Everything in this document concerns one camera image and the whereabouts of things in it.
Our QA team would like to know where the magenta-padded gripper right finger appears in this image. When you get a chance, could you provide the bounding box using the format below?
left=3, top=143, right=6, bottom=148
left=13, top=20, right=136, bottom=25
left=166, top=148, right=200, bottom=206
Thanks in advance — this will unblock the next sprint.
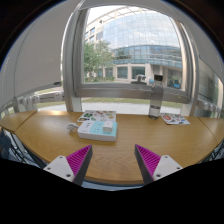
left=134, top=143, right=184, bottom=186

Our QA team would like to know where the clear black-capped water bottle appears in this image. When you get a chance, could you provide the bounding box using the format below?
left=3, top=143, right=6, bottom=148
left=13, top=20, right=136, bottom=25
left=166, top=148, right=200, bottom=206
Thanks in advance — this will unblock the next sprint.
left=148, top=74, right=165, bottom=120

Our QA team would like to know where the sticker sheet with green stickers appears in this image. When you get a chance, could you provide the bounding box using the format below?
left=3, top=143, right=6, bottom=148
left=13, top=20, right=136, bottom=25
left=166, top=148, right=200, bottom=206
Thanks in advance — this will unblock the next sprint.
left=76, top=110, right=117, bottom=123

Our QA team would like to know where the white and teal power strip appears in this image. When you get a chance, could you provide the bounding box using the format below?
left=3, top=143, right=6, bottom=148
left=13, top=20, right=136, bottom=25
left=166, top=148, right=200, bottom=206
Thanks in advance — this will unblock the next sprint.
left=77, top=120, right=118, bottom=143

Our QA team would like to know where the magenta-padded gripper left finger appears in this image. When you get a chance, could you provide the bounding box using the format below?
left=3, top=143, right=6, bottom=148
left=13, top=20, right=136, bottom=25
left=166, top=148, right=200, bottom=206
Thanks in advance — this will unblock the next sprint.
left=43, top=144, right=94, bottom=187

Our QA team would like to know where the white power strip plug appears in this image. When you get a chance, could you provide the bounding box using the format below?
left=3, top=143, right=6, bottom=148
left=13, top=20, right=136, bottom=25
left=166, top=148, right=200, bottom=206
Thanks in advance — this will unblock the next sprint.
left=66, top=123, right=80, bottom=134

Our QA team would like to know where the grey window frame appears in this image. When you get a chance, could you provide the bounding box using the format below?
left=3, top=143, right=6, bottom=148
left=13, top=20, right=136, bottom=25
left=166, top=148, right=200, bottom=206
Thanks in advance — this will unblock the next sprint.
left=61, top=3, right=201, bottom=117

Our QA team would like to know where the sticker sheet with red sticker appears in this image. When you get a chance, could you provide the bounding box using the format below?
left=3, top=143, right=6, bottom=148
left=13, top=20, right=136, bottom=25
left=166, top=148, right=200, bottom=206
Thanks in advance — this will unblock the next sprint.
left=159, top=112, right=191, bottom=126

